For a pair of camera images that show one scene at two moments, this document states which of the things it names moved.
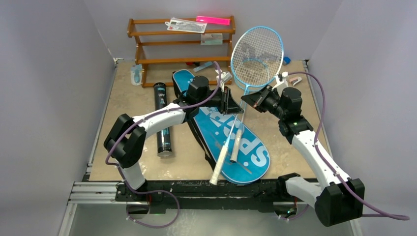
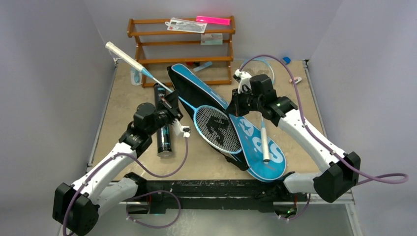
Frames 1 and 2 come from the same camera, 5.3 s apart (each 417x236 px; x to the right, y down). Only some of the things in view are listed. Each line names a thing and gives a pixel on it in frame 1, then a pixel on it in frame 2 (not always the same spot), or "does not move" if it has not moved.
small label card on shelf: (211, 39) does not move
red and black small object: (197, 64) does not move
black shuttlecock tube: (163, 136) does not move
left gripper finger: (232, 106) → (172, 99)
